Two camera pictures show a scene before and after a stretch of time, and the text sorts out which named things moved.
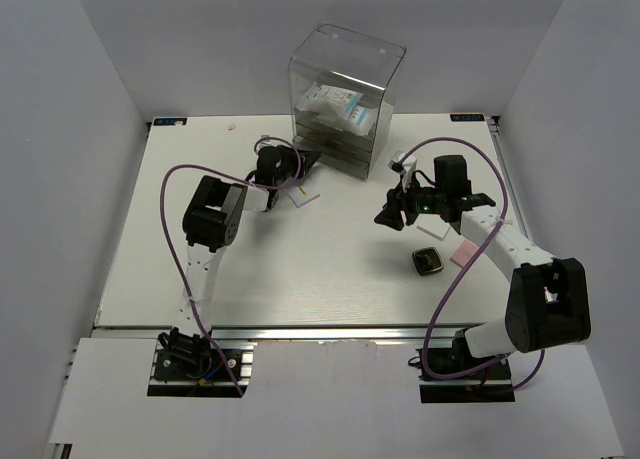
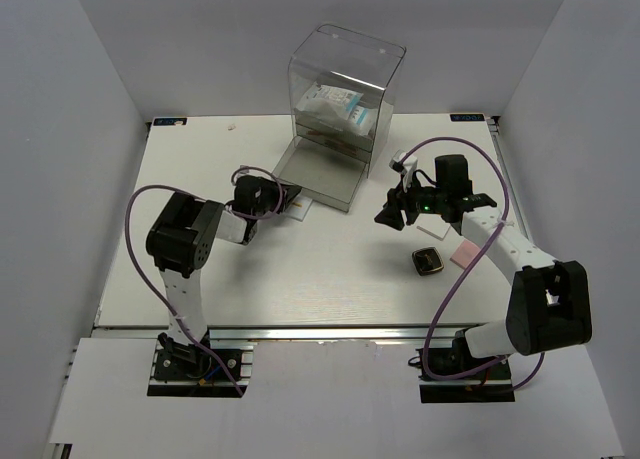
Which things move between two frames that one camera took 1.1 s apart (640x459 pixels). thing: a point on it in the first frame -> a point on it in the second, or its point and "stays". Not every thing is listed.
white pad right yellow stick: x=435 y=226 stays
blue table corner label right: x=467 y=117 stays
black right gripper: x=390 y=216 stays
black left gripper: x=308 y=159 -> x=272 y=187
